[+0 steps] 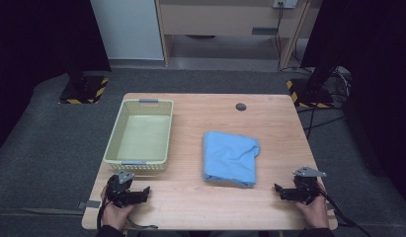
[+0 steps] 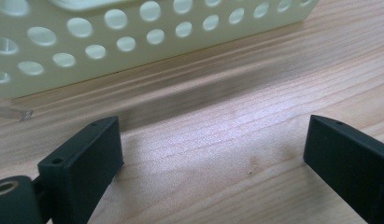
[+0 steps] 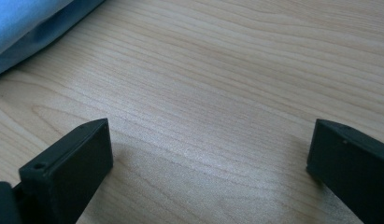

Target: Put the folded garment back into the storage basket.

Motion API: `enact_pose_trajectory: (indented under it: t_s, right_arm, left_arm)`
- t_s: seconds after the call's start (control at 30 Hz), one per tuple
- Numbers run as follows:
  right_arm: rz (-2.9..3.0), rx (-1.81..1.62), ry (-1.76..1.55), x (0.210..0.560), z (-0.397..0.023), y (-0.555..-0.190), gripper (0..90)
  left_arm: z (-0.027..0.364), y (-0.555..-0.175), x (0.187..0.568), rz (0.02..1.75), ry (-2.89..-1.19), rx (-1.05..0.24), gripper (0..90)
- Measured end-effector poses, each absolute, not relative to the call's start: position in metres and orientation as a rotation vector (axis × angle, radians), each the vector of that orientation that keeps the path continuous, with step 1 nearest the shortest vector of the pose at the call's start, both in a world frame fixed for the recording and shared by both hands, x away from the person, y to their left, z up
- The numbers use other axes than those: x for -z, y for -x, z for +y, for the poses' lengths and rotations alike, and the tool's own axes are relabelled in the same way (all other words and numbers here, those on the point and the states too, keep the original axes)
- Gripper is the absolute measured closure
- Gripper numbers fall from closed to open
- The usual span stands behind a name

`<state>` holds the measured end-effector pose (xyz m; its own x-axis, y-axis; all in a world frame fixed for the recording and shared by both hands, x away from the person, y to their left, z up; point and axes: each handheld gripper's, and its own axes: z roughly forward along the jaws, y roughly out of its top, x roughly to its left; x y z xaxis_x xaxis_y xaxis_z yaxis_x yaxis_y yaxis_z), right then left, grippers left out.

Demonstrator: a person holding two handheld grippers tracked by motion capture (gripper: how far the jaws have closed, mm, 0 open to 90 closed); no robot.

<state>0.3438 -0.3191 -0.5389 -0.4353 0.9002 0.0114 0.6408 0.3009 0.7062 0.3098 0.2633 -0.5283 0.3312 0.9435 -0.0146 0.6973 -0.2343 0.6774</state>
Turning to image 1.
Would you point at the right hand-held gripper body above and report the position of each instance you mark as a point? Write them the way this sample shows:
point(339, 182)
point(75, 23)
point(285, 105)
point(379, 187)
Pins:
point(304, 191)

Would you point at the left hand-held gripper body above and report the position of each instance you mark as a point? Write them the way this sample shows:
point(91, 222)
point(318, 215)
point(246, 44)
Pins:
point(120, 192)

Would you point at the pale green plastic basket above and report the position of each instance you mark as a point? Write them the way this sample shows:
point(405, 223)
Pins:
point(141, 138)

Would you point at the blue cloth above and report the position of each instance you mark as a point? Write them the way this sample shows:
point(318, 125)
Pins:
point(230, 158)

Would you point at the person's left hand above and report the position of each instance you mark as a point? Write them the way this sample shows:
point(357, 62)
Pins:
point(115, 215)

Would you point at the person's right hand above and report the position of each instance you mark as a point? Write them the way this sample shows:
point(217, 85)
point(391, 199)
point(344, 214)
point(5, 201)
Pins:
point(314, 214)

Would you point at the grey tape strip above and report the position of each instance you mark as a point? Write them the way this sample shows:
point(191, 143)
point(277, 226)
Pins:
point(92, 204)

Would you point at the black stand with hazard-striped base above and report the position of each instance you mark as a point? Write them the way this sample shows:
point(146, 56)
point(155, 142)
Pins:
point(83, 89)
point(314, 92)

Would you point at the black curtain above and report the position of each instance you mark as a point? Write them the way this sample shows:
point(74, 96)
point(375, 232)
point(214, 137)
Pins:
point(32, 49)
point(371, 65)

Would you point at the white cabinet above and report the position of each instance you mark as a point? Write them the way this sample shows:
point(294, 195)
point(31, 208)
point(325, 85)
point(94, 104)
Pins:
point(128, 29)

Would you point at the light wooden desk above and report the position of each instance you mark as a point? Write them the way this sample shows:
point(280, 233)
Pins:
point(223, 19)

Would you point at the white power strip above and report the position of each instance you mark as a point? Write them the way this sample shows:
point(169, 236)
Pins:
point(285, 3)

